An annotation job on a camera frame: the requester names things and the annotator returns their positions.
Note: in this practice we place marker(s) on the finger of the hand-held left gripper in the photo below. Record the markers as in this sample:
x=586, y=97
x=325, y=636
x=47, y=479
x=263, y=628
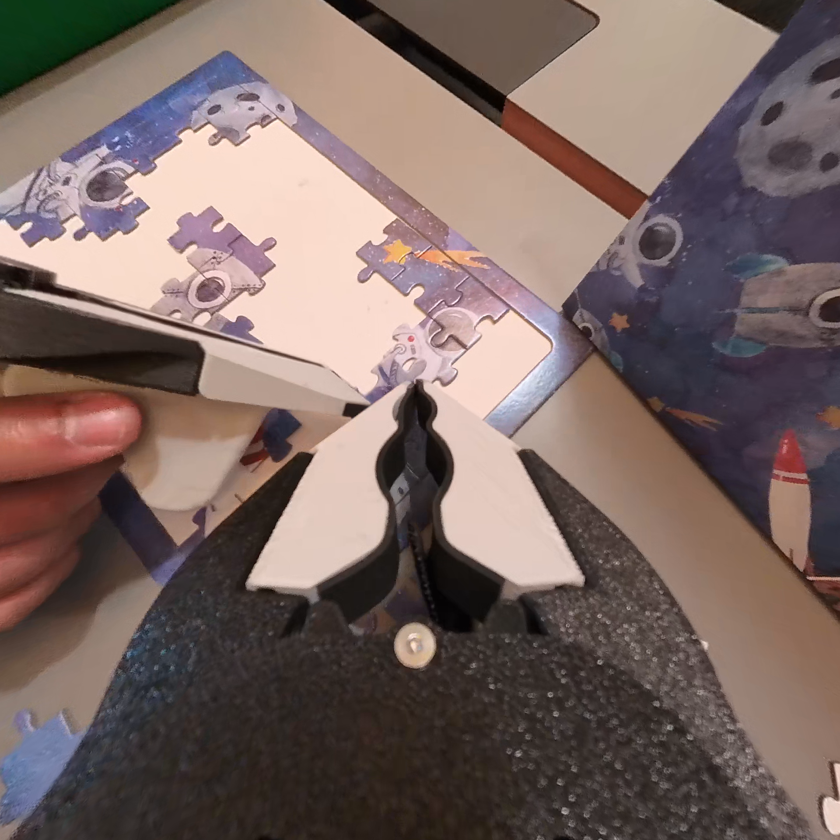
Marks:
x=131, y=312
x=275, y=380

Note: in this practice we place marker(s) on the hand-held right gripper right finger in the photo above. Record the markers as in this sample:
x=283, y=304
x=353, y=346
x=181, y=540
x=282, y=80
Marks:
x=505, y=518

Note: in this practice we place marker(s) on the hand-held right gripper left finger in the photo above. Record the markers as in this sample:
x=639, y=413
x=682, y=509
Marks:
x=315, y=518

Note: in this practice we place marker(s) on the grey porthole half puzzle piece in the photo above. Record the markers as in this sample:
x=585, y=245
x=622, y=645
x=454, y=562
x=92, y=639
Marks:
x=203, y=292

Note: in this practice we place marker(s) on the blue starry puzzle piece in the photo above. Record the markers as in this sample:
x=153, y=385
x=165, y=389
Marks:
x=405, y=489
x=39, y=768

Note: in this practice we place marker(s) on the grey satellite puzzle piece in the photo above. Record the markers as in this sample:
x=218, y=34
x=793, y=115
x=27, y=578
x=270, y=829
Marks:
x=253, y=259

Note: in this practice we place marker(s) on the blue space puzzle frame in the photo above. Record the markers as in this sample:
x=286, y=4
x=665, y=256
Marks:
x=328, y=164

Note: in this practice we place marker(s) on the moon crater puzzle piece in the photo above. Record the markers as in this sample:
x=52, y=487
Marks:
x=243, y=111

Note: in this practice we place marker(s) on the person's left hand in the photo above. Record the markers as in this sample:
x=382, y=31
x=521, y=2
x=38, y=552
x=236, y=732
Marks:
x=46, y=472

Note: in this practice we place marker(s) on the red rocket puzzle piece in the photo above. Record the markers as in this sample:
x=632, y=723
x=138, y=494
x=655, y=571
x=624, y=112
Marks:
x=269, y=436

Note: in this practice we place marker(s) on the blue puzzle piece orange star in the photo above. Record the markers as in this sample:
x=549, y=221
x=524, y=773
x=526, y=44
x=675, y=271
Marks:
x=236, y=326

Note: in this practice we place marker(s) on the plain purple puzzle piece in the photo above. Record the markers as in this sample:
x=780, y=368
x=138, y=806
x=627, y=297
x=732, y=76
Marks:
x=203, y=233

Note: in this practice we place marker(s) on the assembled astronaut puzzle pieces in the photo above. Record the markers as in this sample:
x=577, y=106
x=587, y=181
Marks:
x=79, y=190

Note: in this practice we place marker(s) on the white astronaut puzzle piece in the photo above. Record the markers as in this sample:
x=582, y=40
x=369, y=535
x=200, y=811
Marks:
x=420, y=348

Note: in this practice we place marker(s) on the joined comet star puzzle pieces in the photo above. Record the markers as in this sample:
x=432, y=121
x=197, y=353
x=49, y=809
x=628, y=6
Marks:
x=426, y=262

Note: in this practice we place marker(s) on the green plastic bin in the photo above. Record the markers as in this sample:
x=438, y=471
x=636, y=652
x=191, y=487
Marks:
x=79, y=33

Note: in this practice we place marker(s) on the space print puzzle box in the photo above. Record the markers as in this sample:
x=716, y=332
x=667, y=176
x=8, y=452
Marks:
x=722, y=295

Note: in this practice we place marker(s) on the adjacent grey table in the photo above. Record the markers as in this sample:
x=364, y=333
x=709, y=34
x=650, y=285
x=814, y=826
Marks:
x=656, y=79

